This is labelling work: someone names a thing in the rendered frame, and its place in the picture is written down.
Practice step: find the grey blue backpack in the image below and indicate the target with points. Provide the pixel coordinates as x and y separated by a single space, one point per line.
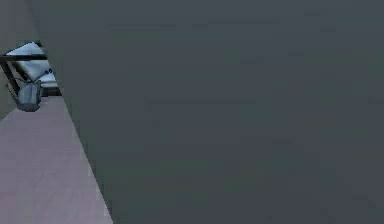
29 96

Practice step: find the pale blue pillow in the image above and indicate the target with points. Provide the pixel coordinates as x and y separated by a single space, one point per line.
31 65

